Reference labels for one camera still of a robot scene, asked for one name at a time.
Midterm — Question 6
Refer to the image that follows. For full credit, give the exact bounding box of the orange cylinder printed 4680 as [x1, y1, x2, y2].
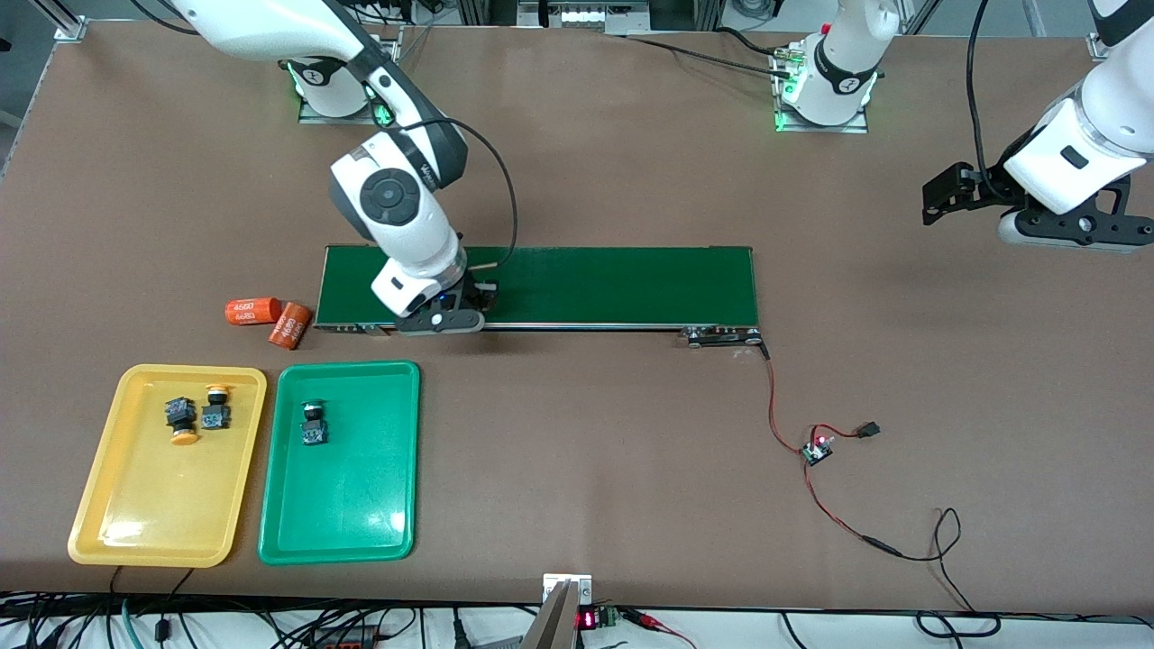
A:
[268, 302, 314, 351]

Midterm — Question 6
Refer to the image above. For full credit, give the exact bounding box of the orange cylinder printed 4650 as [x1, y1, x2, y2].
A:
[224, 297, 283, 328]

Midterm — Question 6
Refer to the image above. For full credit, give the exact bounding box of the yellow pushbutton green-marked block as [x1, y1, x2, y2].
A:
[200, 384, 234, 432]

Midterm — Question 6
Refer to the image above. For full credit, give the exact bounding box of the yellow pushbutton red-marked block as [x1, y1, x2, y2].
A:
[163, 396, 200, 447]

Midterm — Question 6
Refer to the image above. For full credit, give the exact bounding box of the green belt conveyor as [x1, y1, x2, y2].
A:
[313, 243, 767, 349]

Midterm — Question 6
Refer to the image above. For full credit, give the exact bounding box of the green plastic tray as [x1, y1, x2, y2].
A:
[258, 360, 423, 567]

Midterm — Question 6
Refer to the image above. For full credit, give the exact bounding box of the black plug with red lead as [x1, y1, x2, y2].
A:
[814, 419, 882, 443]

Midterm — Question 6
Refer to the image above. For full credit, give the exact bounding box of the yellow plastic tray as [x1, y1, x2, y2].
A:
[68, 363, 269, 569]

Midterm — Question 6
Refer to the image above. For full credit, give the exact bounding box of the red clip lead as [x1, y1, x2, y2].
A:
[620, 609, 700, 649]

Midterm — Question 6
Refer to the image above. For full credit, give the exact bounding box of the red power strip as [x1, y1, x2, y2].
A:
[307, 629, 384, 649]

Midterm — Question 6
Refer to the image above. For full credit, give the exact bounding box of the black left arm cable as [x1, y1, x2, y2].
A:
[966, 0, 1020, 204]

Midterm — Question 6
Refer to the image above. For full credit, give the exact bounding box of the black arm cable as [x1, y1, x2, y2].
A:
[397, 117, 519, 270]
[966, 0, 1020, 204]

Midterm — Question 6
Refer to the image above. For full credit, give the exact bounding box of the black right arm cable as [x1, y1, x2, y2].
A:
[397, 117, 519, 270]

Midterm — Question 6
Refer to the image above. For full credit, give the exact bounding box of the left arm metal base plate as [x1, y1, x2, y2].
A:
[771, 45, 872, 134]

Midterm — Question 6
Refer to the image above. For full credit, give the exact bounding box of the red black motor cable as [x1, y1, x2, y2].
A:
[760, 335, 812, 454]

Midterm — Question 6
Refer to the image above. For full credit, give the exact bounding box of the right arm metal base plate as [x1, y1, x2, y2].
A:
[298, 25, 403, 125]

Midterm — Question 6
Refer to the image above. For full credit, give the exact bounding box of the black base supply cable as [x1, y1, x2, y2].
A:
[602, 25, 794, 78]

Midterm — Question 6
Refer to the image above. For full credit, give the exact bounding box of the aluminium frame rack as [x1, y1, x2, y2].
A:
[455, 0, 722, 35]

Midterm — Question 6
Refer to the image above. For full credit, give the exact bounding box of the grey metal camera bracket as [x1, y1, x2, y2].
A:
[518, 573, 594, 649]

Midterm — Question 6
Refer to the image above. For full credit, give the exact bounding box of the red black power cable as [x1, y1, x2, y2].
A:
[804, 455, 979, 616]

